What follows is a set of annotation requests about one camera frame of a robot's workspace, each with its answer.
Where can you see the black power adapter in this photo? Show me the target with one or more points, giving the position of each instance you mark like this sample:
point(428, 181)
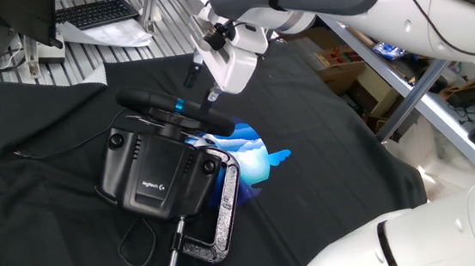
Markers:
point(467, 97)

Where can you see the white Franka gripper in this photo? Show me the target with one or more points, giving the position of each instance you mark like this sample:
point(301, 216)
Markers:
point(236, 70)

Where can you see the small aluminium bracket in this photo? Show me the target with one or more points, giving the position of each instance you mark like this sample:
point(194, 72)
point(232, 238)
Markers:
point(32, 65)

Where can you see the black computer keyboard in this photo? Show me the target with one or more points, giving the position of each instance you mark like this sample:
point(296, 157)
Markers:
point(97, 13)

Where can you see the grey metal shelf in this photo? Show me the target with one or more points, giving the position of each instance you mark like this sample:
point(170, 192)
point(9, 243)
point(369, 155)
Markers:
point(437, 114)

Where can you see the brown cardboard box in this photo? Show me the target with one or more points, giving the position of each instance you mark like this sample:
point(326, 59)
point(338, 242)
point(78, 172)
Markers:
point(310, 40)

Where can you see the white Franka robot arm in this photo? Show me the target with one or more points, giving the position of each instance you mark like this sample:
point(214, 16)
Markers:
point(446, 254)

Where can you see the black metal C-clamp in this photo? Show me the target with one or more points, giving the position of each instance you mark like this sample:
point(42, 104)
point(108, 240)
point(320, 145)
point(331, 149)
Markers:
point(228, 201)

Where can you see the white paper sheets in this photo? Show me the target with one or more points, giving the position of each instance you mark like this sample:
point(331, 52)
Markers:
point(117, 34)

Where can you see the black cloth with blue print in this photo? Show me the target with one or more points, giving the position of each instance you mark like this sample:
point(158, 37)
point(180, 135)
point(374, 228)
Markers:
point(326, 158)

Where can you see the blue plastic bag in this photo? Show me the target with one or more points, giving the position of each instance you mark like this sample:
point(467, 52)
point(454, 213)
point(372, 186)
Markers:
point(390, 51)

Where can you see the black racing steering wheel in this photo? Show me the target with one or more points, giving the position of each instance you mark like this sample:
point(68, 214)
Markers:
point(145, 99)

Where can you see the wooden tray of coloured blocks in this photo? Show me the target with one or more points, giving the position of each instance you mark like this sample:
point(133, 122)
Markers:
point(336, 57)

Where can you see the black Logitech wheel base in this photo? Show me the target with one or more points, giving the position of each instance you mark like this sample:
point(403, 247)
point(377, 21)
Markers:
point(161, 169)

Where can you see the cream cardboard box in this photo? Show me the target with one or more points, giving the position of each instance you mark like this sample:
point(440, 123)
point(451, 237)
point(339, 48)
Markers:
point(375, 91)

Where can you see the silver depth camera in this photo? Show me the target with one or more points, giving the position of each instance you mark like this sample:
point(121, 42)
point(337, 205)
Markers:
point(199, 28)

